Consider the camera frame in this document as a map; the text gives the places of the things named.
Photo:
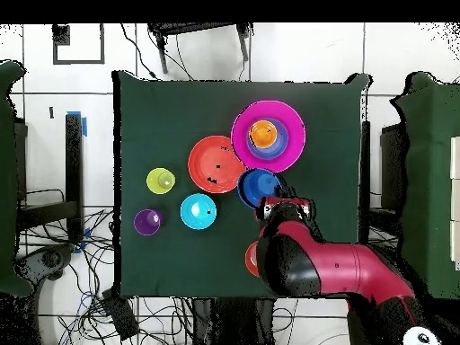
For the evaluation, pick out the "dark green side cloth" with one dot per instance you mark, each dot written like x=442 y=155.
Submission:
x=427 y=179
x=7 y=179

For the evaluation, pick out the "orange plastic cup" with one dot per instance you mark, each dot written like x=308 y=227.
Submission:
x=263 y=133

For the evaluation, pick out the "black floor device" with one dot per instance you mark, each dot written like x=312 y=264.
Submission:
x=52 y=258

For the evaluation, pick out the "black metal stool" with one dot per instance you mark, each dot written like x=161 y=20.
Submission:
x=187 y=28

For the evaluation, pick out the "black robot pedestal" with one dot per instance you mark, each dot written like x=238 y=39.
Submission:
x=233 y=323

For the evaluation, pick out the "white box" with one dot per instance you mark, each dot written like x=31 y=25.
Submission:
x=455 y=244
x=455 y=158
x=455 y=199

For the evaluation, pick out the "cyan ribbed bowl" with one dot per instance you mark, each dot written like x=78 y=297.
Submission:
x=197 y=215

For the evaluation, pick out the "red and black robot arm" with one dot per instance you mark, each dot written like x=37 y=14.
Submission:
x=341 y=266

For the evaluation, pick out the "large pink plastic bowl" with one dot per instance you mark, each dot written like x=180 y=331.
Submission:
x=240 y=151

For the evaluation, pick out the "black square frame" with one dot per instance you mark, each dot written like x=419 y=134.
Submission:
x=61 y=36

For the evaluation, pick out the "dark green table cloth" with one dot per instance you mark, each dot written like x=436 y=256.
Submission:
x=161 y=125

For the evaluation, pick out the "purple plastic cup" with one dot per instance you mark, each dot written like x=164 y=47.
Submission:
x=143 y=222

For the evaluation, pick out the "dark blue ribbed bowl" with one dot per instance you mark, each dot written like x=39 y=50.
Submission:
x=257 y=185

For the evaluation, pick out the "yellow plastic cup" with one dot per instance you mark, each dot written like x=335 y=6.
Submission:
x=154 y=181

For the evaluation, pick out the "orange translucent bowl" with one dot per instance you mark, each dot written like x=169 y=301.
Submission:
x=251 y=258

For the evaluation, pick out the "black floor stand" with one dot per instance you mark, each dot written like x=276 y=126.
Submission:
x=73 y=161

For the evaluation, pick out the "light blue translucent bowl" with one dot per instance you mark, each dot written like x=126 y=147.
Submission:
x=271 y=152

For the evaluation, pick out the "black power strip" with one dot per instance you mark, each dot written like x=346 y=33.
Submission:
x=120 y=316

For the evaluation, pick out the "red-orange shallow bowl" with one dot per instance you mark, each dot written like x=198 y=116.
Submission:
x=205 y=161

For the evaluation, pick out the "blue tape strip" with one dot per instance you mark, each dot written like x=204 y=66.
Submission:
x=84 y=125
x=86 y=233

